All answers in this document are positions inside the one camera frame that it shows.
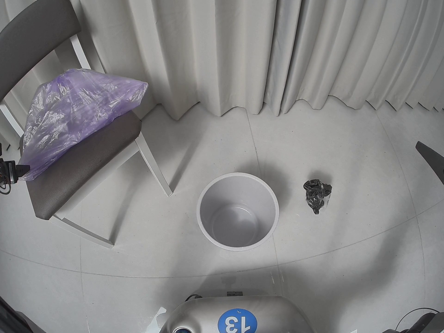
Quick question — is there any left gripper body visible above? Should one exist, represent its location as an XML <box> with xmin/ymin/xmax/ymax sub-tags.
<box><xmin>0</xmin><ymin>157</ymin><xmax>18</xmax><ymax>186</ymax></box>

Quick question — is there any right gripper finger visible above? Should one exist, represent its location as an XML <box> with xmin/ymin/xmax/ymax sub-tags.
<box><xmin>416</xmin><ymin>141</ymin><xmax>444</xmax><ymax>187</ymax></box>

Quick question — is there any grey and white chair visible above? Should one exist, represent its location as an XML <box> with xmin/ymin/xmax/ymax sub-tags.
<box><xmin>0</xmin><ymin>0</ymin><xmax>174</xmax><ymax>249</ymax></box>

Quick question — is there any purple plastic bag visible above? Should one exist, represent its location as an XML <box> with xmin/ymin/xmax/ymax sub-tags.
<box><xmin>18</xmin><ymin>69</ymin><xmax>149</xmax><ymax>182</ymax></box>

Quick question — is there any black plastic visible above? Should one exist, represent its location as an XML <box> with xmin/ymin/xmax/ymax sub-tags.
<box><xmin>303</xmin><ymin>178</ymin><xmax>333</xmax><ymax>216</ymax></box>

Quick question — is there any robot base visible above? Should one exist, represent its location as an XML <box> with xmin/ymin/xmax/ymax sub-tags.
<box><xmin>160</xmin><ymin>287</ymin><xmax>311</xmax><ymax>333</ymax></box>

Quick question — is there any white curtain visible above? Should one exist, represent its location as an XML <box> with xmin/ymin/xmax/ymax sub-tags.
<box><xmin>0</xmin><ymin>0</ymin><xmax>282</xmax><ymax>152</ymax></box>
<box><xmin>264</xmin><ymin>0</ymin><xmax>444</xmax><ymax>115</ymax></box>

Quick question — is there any white trash bin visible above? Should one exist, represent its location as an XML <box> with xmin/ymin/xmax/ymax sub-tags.
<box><xmin>197</xmin><ymin>173</ymin><xmax>280</xmax><ymax>251</ymax></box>

